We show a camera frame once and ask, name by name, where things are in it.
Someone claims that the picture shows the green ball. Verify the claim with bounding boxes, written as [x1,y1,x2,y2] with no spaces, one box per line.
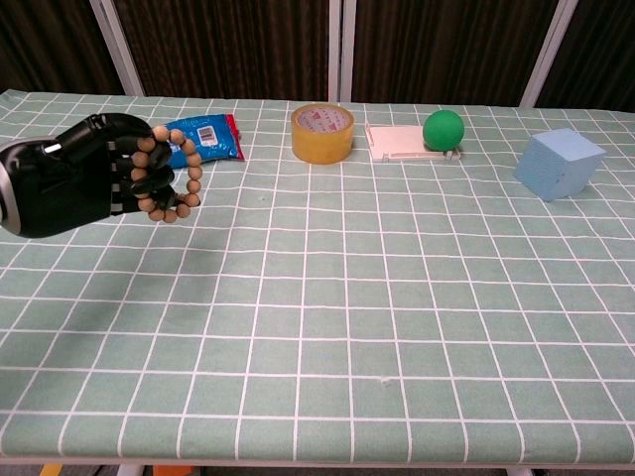
[422,109,466,153]

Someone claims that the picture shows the blue snack bag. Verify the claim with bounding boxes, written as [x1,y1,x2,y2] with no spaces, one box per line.
[161,113,247,170]

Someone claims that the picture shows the pink flat stand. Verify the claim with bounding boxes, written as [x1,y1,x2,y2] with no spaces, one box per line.
[364,123,462,165]

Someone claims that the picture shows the green checkered tablecloth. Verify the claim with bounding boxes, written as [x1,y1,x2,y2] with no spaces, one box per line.
[0,88,635,470]

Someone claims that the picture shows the wooden bead bracelet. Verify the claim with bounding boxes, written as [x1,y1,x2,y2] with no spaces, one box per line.
[129,125,203,225]

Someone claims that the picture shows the white slanted frame post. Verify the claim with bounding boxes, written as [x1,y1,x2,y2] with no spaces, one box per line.
[518,0,580,109]
[88,0,146,98]

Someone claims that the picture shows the light blue foam cube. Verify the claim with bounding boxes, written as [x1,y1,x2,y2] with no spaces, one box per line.
[513,128,608,202]

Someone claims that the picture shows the yellow packing tape roll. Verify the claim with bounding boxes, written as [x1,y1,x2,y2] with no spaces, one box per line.
[290,102,356,166]

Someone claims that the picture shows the silver and black left robot hand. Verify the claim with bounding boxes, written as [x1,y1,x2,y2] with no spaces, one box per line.
[0,112,178,240]

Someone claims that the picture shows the dark brown curtain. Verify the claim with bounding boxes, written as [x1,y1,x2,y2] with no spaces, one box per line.
[0,0,635,113]

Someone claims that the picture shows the white vertical frame post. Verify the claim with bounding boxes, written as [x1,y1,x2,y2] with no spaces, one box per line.
[328,0,357,104]

